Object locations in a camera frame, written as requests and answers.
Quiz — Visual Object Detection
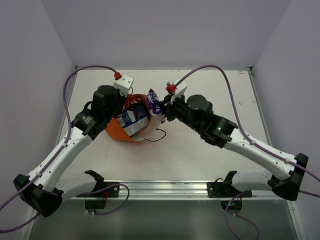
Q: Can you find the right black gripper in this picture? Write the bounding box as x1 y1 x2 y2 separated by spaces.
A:
157 90 203 133

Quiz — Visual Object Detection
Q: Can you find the purple Fox's candy bag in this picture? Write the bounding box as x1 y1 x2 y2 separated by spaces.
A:
146 88 166 124

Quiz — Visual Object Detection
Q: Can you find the blue white snack packet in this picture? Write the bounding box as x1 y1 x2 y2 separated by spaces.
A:
115 103 150 137

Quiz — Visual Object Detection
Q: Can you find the orange paper bag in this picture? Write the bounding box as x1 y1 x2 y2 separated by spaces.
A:
105 94 161 142

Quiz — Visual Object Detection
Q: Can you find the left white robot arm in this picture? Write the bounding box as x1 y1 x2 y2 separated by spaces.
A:
13 85 130 217

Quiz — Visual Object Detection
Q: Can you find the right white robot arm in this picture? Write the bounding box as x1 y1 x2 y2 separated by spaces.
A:
159 94 309 201

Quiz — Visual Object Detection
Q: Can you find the red snack packet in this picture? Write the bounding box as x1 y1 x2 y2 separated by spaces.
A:
124 94 146 109

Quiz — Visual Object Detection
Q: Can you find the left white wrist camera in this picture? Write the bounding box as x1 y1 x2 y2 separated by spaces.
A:
112 71 134 97

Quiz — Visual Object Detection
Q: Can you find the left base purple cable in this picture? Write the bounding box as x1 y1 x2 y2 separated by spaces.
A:
86 183 131 216

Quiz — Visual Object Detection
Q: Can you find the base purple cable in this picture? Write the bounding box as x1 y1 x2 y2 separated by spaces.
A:
86 183 131 216
224 191 260 240

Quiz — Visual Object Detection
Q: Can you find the aluminium table rail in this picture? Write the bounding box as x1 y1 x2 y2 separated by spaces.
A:
59 179 291 201

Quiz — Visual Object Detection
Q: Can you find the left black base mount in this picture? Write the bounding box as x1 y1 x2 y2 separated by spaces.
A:
84 181 119 212

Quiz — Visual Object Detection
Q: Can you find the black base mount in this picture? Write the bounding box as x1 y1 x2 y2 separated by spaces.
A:
84 181 119 212
206 170 253 214

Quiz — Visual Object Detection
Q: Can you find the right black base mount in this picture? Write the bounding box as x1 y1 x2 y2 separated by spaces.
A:
206 170 253 214

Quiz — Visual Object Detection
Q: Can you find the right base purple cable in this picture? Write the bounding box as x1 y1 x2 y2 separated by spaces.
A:
224 191 260 240

